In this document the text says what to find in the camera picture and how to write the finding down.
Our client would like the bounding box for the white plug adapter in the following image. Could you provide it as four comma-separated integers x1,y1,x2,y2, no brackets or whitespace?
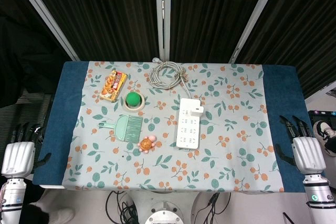
189,105,204,118

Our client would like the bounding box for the green ball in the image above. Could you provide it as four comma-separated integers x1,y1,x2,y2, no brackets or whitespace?
125,92,143,108

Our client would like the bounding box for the blue table cover cloth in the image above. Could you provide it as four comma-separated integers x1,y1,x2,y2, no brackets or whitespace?
33,60,312,195

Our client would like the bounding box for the black floor cable bundle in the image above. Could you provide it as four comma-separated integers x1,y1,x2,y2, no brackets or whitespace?
201,191,232,224
106,190,140,224

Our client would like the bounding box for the white power strip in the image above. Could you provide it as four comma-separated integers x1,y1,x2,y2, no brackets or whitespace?
175,98,205,152

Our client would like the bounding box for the grey cable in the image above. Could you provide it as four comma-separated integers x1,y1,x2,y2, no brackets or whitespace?
149,57,194,99

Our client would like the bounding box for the mint green hand brush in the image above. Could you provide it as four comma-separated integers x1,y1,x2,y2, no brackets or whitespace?
98,114,144,142

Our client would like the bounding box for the yellow orange snack box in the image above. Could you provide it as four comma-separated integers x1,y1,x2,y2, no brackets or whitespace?
99,68,128,103

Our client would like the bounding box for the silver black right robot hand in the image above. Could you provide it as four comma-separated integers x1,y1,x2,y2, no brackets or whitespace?
275,115,328,177

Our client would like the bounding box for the white metal frame post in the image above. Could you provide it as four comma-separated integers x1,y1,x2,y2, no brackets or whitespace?
154,0,172,62
227,0,285,63
10,0,81,61

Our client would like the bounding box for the floral patterned tablecloth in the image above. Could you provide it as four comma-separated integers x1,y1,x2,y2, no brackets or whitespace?
61,60,286,193

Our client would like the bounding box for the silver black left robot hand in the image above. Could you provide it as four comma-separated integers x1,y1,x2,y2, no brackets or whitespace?
1,122,53,179

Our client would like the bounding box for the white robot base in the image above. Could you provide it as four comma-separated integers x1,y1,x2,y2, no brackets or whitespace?
133,191,237,224

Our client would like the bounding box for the black white sneaker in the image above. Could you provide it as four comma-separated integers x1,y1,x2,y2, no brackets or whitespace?
312,120,336,157

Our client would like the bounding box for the beige masking tape roll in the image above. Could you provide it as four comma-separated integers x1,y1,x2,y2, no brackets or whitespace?
122,92,146,112

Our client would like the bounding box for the black equipment case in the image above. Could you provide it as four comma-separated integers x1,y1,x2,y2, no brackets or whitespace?
308,110,336,130

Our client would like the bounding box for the pink orange turtle toy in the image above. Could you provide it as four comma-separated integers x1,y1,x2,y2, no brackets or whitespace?
138,135,159,154

